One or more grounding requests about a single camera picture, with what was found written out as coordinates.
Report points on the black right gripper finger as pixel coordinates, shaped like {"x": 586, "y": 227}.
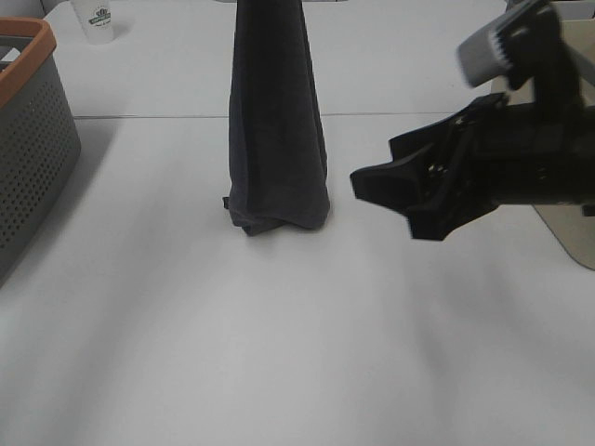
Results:
{"x": 412, "y": 141}
{"x": 407, "y": 192}

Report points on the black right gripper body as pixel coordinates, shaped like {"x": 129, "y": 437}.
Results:
{"x": 499, "y": 154}

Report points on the dark grey towel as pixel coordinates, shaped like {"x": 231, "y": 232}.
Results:
{"x": 277, "y": 155}

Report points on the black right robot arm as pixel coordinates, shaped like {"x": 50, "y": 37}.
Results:
{"x": 443, "y": 176}

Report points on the beige bin grey rim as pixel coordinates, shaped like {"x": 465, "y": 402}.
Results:
{"x": 564, "y": 223}

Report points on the white paper cup green logo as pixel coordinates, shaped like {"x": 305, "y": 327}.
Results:
{"x": 95, "y": 18}

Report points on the grey perforated basket orange rim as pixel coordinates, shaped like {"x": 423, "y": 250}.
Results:
{"x": 40, "y": 145}

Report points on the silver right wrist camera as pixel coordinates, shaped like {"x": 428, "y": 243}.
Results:
{"x": 510, "y": 45}

